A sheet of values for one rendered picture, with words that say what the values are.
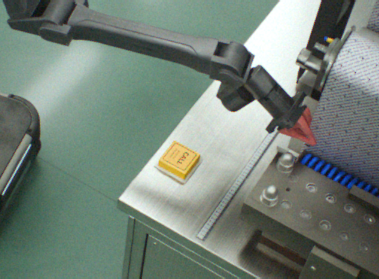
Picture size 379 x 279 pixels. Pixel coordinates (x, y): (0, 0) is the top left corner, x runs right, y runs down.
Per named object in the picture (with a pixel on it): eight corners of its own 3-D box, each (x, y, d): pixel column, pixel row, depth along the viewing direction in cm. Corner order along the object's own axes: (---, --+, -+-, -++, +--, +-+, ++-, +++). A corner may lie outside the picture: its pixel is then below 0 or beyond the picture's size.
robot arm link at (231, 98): (223, 70, 160) (234, 39, 165) (191, 92, 169) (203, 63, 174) (268, 103, 164) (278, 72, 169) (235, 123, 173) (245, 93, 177)
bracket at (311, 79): (283, 134, 192) (313, 42, 168) (307, 146, 191) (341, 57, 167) (274, 148, 189) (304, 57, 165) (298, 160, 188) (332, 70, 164)
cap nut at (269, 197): (264, 189, 165) (268, 176, 162) (280, 198, 164) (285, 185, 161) (256, 201, 163) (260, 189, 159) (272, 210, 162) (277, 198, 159)
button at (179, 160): (173, 145, 186) (174, 139, 184) (199, 160, 184) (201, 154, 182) (157, 165, 182) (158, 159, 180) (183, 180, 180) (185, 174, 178)
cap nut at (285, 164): (280, 157, 171) (285, 144, 167) (295, 165, 170) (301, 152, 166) (272, 168, 169) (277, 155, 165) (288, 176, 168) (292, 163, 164)
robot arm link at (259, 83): (250, 72, 162) (262, 57, 166) (230, 86, 168) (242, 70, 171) (272, 97, 164) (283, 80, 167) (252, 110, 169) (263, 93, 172)
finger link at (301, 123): (300, 156, 171) (271, 124, 170) (314, 134, 175) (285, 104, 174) (321, 146, 166) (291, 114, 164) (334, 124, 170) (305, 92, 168)
